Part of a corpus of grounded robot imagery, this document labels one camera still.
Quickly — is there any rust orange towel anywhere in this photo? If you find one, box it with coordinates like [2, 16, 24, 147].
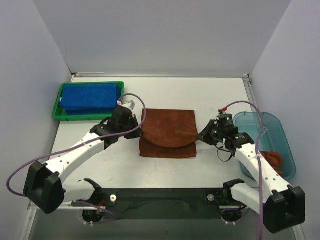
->
[139, 108, 198, 159]
[260, 151, 284, 178]

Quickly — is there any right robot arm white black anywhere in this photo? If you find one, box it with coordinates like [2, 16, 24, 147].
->
[196, 114, 306, 234]

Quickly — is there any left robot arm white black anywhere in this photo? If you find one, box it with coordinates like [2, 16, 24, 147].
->
[23, 106, 143, 214]

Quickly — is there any folded blue towel stack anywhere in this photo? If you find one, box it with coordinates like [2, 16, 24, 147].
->
[60, 83, 122, 115]

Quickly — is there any teal transparent plastic bin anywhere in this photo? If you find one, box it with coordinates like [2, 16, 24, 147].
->
[233, 112, 296, 181]

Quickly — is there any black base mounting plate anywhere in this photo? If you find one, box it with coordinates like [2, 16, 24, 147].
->
[82, 188, 251, 221]

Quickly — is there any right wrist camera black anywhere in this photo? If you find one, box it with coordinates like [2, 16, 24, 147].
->
[217, 107, 235, 132]

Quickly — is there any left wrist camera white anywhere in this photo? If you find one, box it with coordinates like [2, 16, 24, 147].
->
[117, 100, 136, 111]

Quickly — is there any aluminium back rail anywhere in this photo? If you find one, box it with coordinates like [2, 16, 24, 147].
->
[73, 72, 250, 79]

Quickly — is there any aluminium right side rail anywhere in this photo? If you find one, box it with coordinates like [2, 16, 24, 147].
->
[242, 74, 259, 109]

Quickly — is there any aluminium front frame rail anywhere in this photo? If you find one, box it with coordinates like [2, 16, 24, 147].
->
[27, 186, 298, 210]

